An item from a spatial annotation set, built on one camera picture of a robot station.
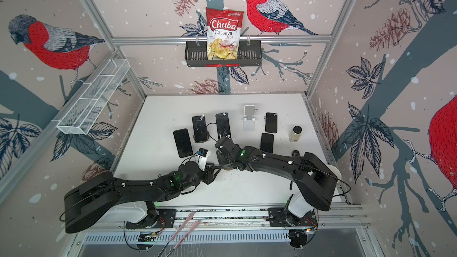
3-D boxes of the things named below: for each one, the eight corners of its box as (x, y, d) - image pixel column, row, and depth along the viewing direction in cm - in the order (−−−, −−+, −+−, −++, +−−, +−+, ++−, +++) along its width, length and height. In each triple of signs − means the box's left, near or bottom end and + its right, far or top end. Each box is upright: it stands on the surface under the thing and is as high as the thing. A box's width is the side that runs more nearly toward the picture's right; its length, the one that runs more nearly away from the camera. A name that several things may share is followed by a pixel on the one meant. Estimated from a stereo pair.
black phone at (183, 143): (183, 163, 92) (174, 148, 79) (181, 147, 98) (173, 130, 86) (195, 160, 93) (188, 144, 80) (192, 144, 100) (186, 127, 87)
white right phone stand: (243, 130, 105) (244, 121, 99) (243, 114, 113) (243, 105, 107) (255, 130, 105) (257, 121, 99) (254, 114, 113) (255, 105, 107)
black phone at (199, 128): (193, 145, 97) (189, 133, 88) (196, 128, 104) (192, 115, 95) (205, 145, 97) (202, 133, 88) (208, 127, 104) (205, 115, 95)
